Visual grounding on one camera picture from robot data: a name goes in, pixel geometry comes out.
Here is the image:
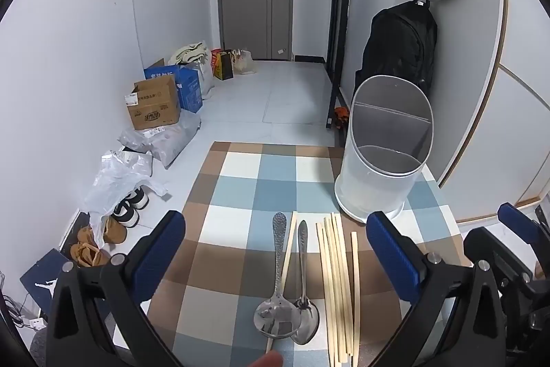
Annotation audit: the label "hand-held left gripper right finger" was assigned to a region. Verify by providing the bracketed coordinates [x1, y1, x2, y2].
[365, 211, 505, 367]

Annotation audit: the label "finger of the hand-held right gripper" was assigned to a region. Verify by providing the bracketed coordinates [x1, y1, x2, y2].
[463, 227, 536, 284]
[497, 202, 550, 249]

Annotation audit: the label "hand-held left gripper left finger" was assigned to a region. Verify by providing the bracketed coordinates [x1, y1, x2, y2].
[49, 210, 186, 367]

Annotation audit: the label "row of wooden chopsticks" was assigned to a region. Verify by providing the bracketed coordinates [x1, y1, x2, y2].
[316, 212, 362, 365]

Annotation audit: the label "white grey utensil holder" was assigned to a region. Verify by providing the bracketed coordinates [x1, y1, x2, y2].
[334, 75, 433, 220]

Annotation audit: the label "single wooden chopstick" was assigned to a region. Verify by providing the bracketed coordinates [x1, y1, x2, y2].
[265, 211, 298, 354]

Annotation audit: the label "small hammered steel spoon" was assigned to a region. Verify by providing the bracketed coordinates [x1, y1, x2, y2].
[291, 220, 321, 345]

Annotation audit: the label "large hammered steel spoon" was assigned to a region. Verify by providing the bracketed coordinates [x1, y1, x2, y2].
[253, 212, 302, 339]

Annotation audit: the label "person's left hand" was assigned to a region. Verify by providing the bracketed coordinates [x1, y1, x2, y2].
[248, 351, 284, 367]

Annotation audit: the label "black white sneaker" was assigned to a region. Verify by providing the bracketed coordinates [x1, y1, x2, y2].
[111, 199, 140, 228]
[129, 186, 150, 209]

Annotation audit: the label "tan brown shoe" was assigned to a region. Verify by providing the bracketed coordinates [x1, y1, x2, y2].
[88, 216, 127, 245]
[70, 242, 111, 268]

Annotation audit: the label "crumpled white plastic bag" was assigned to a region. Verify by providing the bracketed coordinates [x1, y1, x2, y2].
[83, 150, 169, 249]

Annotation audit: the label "checkered brown blue mat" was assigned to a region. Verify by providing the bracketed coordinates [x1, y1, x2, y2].
[103, 141, 473, 367]

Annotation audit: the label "grey plastic mailer bag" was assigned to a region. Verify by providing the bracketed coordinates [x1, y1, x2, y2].
[118, 109, 202, 169]

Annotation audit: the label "dark blue shoe box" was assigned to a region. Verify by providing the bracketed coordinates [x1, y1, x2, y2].
[19, 249, 74, 318]

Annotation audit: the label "brown cardboard box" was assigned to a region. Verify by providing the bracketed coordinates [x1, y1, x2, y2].
[126, 75, 181, 131]

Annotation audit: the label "blue cardboard box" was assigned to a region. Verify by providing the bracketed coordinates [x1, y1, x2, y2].
[144, 58, 204, 114]

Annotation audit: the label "white woven sack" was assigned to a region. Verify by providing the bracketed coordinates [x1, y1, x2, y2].
[195, 57, 216, 99]

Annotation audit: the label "yellow black paper bag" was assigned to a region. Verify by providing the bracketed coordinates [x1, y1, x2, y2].
[213, 51, 235, 81]

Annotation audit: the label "beige folded cloth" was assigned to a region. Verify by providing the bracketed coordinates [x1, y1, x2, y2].
[167, 42, 211, 66]

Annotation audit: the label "translucent plastic bag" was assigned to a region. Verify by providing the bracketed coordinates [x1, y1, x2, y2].
[232, 49, 259, 75]

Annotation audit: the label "black backpack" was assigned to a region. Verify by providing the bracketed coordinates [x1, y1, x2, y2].
[356, 1, 439, 97]

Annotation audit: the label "black cables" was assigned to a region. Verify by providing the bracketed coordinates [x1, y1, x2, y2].
[0, 270, 31, 327]

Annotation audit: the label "black metal frame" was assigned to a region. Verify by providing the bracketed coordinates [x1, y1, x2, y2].
[325, 0, 359, 131]

